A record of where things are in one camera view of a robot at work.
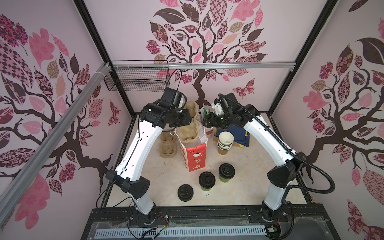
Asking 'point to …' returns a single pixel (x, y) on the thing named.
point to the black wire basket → (143, 76)
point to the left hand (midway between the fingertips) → (188, 121)
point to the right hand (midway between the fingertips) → (208, 122)
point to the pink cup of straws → (208, 131)
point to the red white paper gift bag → (194, 153)
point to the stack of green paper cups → (225, 142)
